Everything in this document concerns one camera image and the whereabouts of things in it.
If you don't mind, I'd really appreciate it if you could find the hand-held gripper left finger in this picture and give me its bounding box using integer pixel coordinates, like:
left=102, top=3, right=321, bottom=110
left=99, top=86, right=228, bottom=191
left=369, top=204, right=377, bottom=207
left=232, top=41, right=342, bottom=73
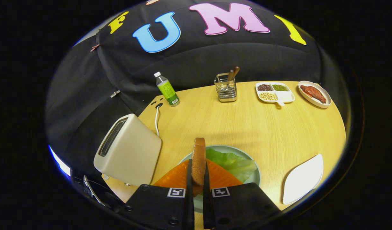
left=124, top=159, right=195, bottom=230

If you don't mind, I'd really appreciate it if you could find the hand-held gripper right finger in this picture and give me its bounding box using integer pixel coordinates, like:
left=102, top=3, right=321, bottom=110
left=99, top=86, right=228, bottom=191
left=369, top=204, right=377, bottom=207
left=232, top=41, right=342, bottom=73
left=203, top=160, right=281, bottom=230

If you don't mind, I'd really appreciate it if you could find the toasted bread slice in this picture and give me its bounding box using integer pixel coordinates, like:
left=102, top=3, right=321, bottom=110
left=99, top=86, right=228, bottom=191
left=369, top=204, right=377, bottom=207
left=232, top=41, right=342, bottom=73
left=191, top=138, right=207, bottom=196

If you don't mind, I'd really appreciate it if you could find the green lettuce leaf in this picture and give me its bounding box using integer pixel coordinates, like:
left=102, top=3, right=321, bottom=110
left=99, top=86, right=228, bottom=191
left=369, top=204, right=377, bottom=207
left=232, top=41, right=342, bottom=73
left=206, top=149, right=258, bottom=183

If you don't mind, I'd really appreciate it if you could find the pale green round plate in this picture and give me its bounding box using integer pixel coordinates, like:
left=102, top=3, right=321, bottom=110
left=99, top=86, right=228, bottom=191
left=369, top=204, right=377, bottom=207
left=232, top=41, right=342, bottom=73
left=178, top=145, right=261, bottom=214

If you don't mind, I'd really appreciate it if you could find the white toaster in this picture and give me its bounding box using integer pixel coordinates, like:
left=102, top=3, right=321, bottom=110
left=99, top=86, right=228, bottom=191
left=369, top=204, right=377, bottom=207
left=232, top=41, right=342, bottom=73
left=93, top=114, right=162, bottom=187

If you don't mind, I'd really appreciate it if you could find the green label drink bottle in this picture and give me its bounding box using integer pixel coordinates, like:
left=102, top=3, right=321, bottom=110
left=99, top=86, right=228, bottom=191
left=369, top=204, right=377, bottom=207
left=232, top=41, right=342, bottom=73
left=154, top=72, right=180, bottom=107

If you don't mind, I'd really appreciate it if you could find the metal utensil holder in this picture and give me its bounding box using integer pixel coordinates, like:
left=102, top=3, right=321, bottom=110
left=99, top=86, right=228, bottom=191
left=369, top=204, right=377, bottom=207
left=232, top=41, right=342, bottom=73
left=214, top=73, right=237, bottom=103

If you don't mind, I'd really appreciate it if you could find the white divided dish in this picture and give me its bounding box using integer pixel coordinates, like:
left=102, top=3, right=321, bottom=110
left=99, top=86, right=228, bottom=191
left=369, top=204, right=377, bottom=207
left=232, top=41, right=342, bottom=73
left=255, top=82, right=295, bottom=106

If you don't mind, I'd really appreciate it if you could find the black backdrop cloth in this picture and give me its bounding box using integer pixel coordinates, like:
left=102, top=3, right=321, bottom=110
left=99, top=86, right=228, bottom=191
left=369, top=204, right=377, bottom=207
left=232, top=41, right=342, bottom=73
left=45, top=0, right=353, bottom=179

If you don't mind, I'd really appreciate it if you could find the red meat slice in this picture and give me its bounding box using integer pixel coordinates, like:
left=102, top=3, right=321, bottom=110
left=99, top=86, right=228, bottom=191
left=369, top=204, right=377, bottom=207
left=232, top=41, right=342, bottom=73
left=300, top=85, right=327, bottom=104

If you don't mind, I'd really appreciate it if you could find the round white meat plate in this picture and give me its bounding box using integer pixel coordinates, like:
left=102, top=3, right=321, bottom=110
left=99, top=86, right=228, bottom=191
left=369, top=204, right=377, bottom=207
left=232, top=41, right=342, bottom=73
left=298, top=80, right=332, bottom=109

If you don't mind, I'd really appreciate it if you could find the white toaster cable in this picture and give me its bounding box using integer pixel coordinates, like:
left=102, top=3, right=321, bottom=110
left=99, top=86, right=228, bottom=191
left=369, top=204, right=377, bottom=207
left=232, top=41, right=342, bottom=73
left=154, top=102, right=163, bottom=137

